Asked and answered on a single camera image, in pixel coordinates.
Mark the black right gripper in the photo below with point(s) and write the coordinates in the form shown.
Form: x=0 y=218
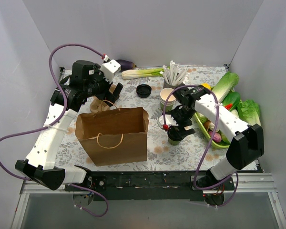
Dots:
x=181 y=125

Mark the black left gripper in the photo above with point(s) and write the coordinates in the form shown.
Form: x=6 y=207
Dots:
x=112 y=93

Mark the black plastic coffee lid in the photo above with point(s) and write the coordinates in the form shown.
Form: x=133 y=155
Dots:
x=176 y=138

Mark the green white paper cup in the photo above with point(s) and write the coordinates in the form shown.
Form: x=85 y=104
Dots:
x=173 y=142

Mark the brown cardboard cup carrier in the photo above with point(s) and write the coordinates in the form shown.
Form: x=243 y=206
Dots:
x=98 y=105

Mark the brown paper bag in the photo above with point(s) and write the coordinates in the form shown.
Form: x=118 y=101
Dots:
x=115 y=136

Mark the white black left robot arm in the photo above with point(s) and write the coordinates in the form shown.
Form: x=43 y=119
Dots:
x=87 y=79

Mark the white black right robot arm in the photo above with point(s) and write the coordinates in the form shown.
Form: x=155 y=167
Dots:
x=246 y=141

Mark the green white toy leek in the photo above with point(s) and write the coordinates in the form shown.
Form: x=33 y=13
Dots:
x=141 y=73

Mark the floral patterned table mat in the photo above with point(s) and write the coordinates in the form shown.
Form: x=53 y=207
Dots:
x=161 y=156

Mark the stack of black lids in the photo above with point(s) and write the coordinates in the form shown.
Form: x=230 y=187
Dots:
x=143 y=90

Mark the purple toy eggplant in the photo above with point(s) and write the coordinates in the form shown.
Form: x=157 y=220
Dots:
x=126 y=64

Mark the green plastic tray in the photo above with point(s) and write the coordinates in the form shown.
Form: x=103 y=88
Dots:
x=221 y=145

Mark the purple toy onion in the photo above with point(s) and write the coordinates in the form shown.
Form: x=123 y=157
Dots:
x=217 y=137

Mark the stack of paper cups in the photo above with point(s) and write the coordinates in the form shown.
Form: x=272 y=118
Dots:
x=165 y=98

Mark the brown cup with straws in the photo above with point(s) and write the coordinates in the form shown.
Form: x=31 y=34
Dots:
x=173 y=76

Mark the orange toy carrot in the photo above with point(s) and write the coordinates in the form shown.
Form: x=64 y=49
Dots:
x=228 y=106

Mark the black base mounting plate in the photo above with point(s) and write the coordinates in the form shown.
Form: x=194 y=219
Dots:
x=144 y=185

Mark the large toy napa cabbage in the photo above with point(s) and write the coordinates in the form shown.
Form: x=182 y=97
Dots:
x=224 y=86

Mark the toy green lettuce head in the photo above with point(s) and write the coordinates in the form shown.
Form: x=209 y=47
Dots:
x=249 y=111

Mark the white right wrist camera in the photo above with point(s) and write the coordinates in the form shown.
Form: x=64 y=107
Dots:
x=166 y=121

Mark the aluminium frame rail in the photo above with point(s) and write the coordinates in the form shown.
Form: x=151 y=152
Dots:
x=248 y=201

